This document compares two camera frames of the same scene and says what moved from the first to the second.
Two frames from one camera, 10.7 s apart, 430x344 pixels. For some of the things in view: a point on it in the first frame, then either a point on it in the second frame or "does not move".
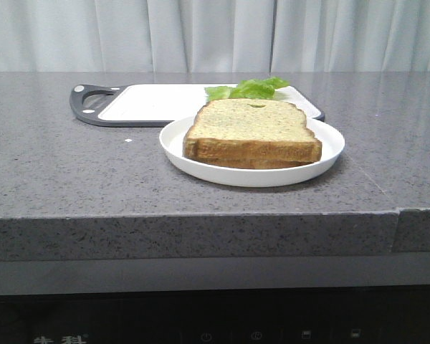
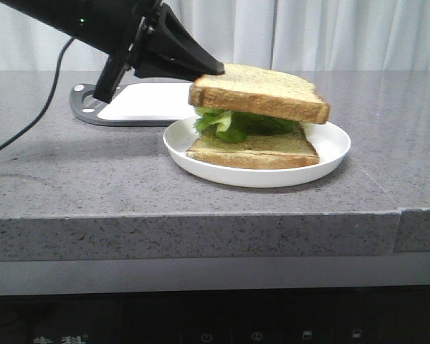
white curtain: (214, 36) does not move
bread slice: (251, 129) -> (254, 88)
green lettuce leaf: (258, 88) -> (236, 127)
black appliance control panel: (386, 314) does not move
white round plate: (332, 140) does not move
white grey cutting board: (151, 104) does not move
